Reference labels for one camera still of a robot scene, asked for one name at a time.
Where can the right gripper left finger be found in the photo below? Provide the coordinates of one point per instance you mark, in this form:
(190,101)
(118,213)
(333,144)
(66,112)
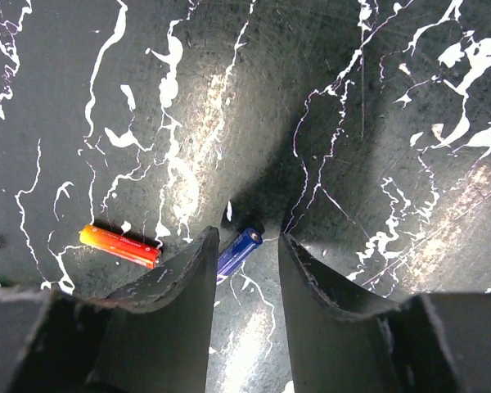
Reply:
(150,335)

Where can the blue AAA battery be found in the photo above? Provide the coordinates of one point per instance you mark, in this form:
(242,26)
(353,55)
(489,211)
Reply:
(236,252)

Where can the red AAA battery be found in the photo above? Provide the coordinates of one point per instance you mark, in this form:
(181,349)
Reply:
(120,246)

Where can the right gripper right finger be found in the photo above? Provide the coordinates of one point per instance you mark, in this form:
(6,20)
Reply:
(344,338)

